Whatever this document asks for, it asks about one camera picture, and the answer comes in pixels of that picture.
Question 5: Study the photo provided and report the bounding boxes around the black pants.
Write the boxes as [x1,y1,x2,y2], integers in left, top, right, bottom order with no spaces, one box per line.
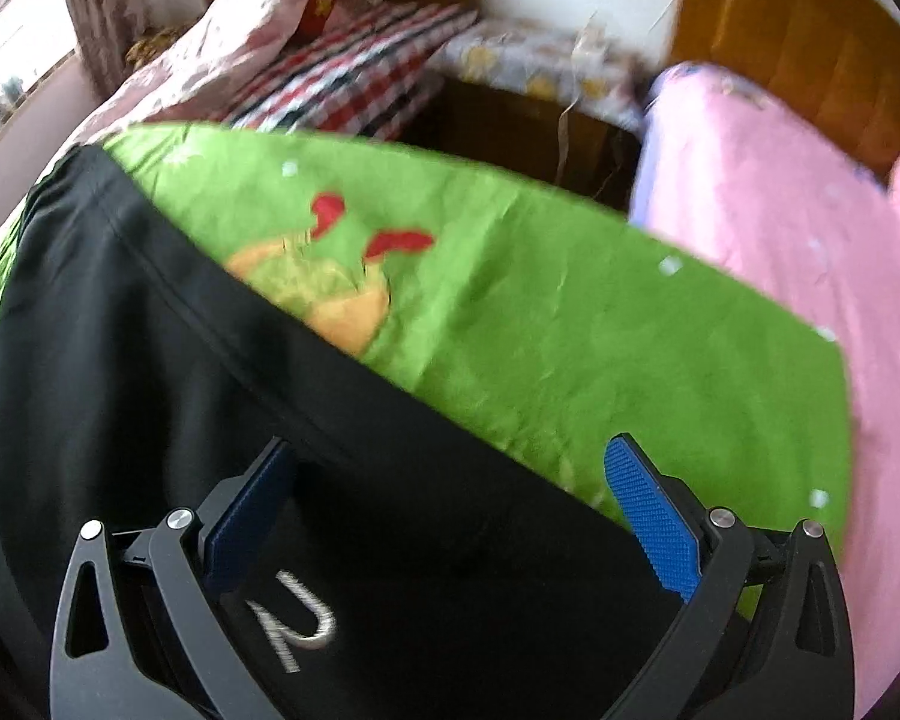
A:
[0,146,679,718]

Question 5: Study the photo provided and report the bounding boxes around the green cartoon blanket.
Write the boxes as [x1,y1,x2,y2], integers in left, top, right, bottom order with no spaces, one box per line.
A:
[0,124,852,577]

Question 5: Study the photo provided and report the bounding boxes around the pink bed sheet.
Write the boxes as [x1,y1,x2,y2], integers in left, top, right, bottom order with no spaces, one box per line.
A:
[631,64,900,717]

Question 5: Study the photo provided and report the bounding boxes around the dark wooden nightstand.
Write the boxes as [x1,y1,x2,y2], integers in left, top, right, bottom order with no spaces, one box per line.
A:
[400,78,640,211]

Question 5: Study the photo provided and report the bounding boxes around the pink floral quilt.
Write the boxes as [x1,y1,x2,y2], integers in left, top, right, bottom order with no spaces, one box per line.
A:
[63,0,308,148]

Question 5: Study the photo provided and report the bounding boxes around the red plaid bed sheet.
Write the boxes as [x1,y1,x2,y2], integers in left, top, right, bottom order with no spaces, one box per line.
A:
[212,4,478,142]

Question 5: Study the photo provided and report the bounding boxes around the floral nightstand cloth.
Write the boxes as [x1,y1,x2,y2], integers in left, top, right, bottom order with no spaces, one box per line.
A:
[427,18,644,133]

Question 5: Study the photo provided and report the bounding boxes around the right wooden headboard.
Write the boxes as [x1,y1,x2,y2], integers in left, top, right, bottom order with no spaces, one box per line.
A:
[668,0,900,177]

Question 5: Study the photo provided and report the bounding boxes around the patterned window curtain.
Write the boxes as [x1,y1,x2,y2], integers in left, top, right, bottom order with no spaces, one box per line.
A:
[64,0,148,99]

